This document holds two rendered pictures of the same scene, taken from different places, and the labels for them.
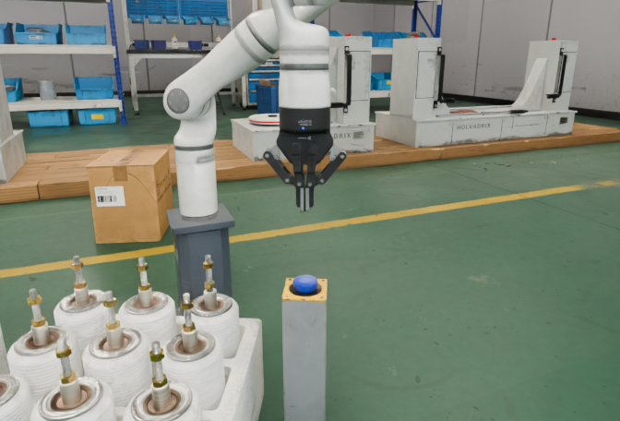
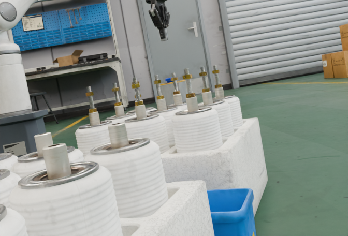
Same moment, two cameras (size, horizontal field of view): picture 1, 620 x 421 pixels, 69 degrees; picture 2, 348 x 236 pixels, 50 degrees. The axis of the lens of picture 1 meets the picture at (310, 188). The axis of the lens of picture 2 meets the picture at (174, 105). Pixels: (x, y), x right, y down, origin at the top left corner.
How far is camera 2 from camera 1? 1.24 m
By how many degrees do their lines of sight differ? 71
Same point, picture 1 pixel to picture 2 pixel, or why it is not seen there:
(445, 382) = not seen: hidden behind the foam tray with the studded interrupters
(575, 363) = not seen: hidden behind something
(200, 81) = not seen: outside the picture
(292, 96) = not seen: outside the picture
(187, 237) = (35, 122)
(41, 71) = not seen: outside the picture
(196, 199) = (26, 94)
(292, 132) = (158, 0)
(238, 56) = not seen: outside the picture
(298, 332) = (184, 99)
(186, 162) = (16, 62)
